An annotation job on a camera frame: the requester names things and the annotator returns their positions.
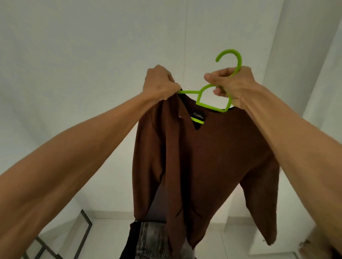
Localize person's right forearm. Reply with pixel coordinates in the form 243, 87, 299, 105
243, 83, 342, 254

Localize green plastic clothes hanger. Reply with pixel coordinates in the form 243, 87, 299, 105
177, 49, 243, 124

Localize brown long-sleeved shirt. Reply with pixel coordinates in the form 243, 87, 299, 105
132, 91, 280, 259

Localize grey jeans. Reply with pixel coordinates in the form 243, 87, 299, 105
135, 221, 174, 259

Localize black garment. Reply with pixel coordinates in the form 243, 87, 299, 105
119, 220, 142, 259

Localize black framed glass panel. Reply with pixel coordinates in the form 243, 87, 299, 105
21, 209, 93, 259

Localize person's left hand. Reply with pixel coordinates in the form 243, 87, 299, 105
142, 65, 182, 102

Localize person's left forearm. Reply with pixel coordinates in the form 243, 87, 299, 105
0, 90, 160, 259

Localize person's right hand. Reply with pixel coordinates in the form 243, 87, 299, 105
204, 66, 261, 110

